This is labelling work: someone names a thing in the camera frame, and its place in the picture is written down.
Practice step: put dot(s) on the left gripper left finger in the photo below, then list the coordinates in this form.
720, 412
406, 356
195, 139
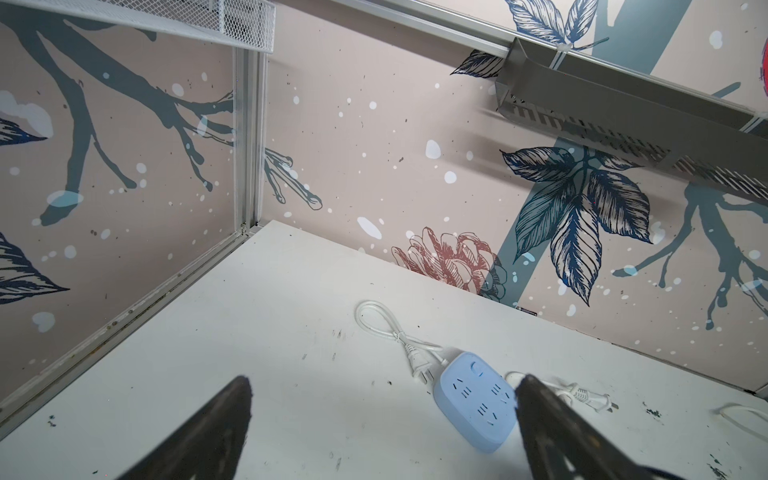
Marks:
208, 445

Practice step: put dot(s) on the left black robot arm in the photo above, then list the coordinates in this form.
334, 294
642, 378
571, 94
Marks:
660, 473

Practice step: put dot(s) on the blue square power socket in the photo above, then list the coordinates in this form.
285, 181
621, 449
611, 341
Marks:
477, 401

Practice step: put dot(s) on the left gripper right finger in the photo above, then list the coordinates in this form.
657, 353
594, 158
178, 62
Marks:
559, 444

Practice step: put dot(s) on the white wire mesh shelf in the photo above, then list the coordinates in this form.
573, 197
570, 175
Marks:
240, 24

